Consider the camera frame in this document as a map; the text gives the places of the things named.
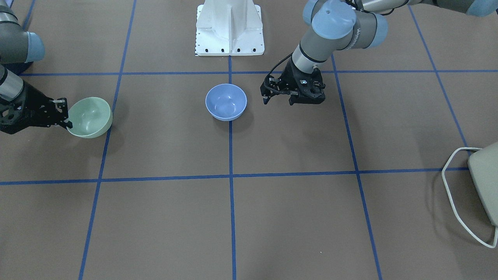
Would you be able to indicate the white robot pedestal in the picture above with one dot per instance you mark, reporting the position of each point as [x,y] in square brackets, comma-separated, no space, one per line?
[229,28]

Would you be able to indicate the green bowl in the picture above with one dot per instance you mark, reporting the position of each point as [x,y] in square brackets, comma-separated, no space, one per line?
[90,117]

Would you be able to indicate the blue bowl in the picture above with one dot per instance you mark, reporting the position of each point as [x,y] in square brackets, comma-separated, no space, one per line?
[226,102]

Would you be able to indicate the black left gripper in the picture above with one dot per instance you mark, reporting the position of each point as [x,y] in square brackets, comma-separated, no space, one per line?
[289,76]

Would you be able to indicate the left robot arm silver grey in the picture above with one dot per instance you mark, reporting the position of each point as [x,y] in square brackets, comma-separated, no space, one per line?
[335,25]

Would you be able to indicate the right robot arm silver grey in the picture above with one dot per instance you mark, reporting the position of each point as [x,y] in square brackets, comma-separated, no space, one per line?
[17,46]

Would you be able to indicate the cream toaster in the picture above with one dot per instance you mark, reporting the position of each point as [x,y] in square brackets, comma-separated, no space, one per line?
[483,165]

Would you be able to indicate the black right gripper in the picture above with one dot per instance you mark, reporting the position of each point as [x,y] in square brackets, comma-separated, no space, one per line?
[32,102]

